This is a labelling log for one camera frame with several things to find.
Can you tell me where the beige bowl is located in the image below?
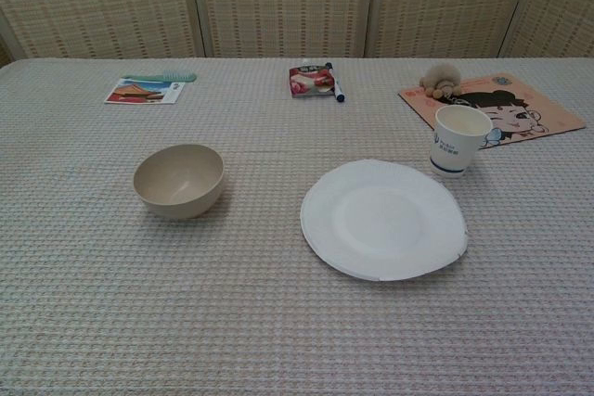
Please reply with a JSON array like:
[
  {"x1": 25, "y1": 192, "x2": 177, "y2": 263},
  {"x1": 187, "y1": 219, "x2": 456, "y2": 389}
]
[{"x1": 133, "y1": 144, "x2": 226, "y2": 220}]

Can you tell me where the white paper cup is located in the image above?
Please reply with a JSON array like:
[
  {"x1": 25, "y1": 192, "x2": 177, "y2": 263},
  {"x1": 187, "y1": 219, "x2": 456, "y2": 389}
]
[{"x1": 429, "y1": 105, "x2": 493, "y2": 179}]

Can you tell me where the white paper plate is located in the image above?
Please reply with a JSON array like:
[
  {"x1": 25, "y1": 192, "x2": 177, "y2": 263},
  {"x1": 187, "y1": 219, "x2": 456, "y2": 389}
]
[{"x1": 299, "y1": 159, "x2": 469, "y2": 283}]

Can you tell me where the red snack pouch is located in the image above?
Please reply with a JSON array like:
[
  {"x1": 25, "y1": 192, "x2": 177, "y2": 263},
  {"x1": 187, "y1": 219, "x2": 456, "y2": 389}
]
[{"x1": 288, "y1": 60, "x2": 336, "y2": 99}]

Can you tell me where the blue marker pen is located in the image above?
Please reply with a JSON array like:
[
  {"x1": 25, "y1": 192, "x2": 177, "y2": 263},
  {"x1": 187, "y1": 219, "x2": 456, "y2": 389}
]
[{"x1": 323, "y1": 61, "x2": 347, "y2": 104}]

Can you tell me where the beige woven tablecloth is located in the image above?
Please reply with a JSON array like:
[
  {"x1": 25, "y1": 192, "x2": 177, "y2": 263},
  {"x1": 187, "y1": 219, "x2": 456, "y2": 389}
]
[{"x1": 0, "y1": 57, "x2": 594, "y2": 396}]

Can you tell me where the green comb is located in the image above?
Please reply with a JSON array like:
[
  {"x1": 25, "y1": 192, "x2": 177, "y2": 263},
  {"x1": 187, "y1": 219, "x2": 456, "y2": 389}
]
[{"x1": 121, "y1": 70, "x2": 199, "y2": 83}]

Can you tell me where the woven folding screen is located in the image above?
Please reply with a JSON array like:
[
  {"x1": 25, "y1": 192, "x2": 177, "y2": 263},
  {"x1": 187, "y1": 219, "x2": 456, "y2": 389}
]
[{"x1": 0, "y1": 0, "x2": 594, "y2": 68}]

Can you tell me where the beige plush toy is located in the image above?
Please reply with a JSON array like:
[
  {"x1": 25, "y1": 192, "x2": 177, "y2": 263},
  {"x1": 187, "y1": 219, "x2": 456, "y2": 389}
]
[{"x1": 419, "y1": 63, "x2": 462, "y2": 100}]

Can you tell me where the palace photo postcard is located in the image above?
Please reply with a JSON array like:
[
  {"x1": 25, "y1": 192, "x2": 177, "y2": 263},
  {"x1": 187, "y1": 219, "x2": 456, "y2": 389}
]
[{"x1": 103, "y1": 78, "x2": 187, "y2": 106}]

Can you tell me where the cartoon girl mouse pad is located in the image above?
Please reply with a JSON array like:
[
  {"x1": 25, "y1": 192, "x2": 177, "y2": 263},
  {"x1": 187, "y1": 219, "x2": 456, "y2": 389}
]
[{"x1": 397, "y1": 72, "x2": 588, "y2": 150}]

